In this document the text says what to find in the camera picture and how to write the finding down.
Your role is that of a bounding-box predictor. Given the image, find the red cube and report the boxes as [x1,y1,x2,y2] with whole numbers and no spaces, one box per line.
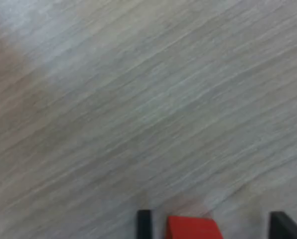
[165,215,222,239]

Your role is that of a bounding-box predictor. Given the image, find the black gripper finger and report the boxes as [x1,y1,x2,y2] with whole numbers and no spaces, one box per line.
[268,211,297,239]
[136,210,152,239]

